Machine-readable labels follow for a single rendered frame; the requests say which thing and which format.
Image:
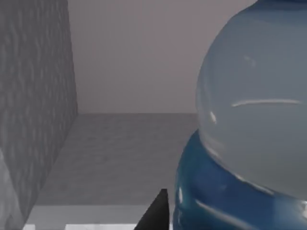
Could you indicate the clear bottle with blue label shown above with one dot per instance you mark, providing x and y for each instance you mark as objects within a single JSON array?
[{"x": 247, "y": 134}]

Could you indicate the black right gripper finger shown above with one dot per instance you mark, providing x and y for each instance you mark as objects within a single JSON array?
[{"x": 158, "y": 213}]

